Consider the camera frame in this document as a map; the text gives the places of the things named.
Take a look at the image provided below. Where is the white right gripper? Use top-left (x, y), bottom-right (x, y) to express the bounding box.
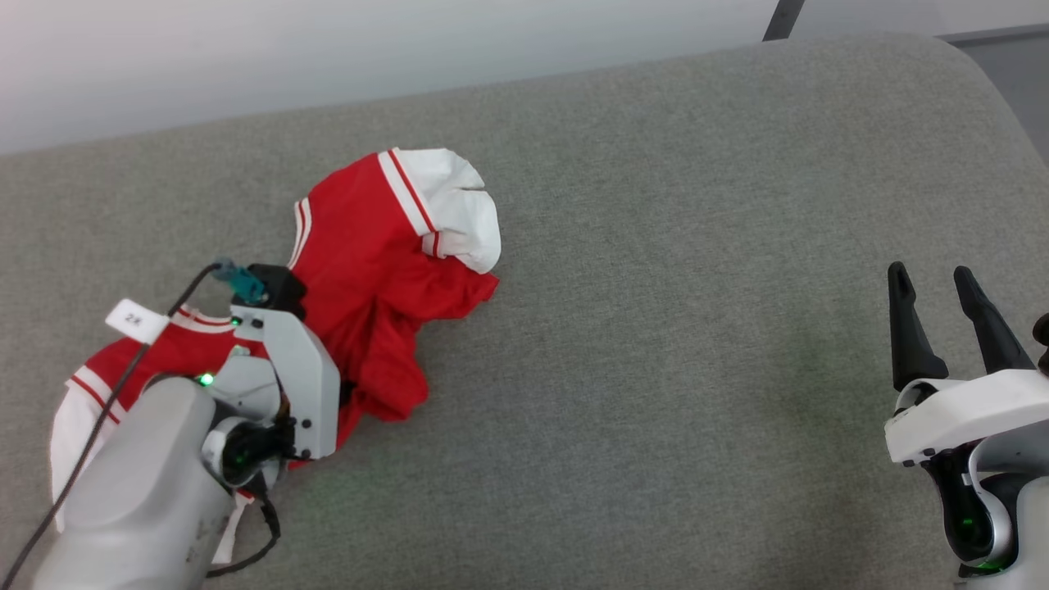
top-left (883, 262), bottom-right (1049, 468)

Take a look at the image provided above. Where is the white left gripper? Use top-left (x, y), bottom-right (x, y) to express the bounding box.
top-left (201, 303), bottom-right (341, 492)

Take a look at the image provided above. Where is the red and white jersey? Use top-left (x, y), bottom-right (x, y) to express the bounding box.
top-left (49, 147), bottom-right (502, 566)

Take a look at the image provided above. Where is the light grey panel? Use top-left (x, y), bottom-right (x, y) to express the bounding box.
top-left (783, 0), bottom-right (1049, 42)

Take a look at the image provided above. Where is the dark grey furniture leg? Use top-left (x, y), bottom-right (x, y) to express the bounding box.
top-left (762, 0), bottom-right (806, 42)

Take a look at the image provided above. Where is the teal left camera connector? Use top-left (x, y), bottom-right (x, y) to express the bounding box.
top-left (215, 261), bottom-right (268, 306)

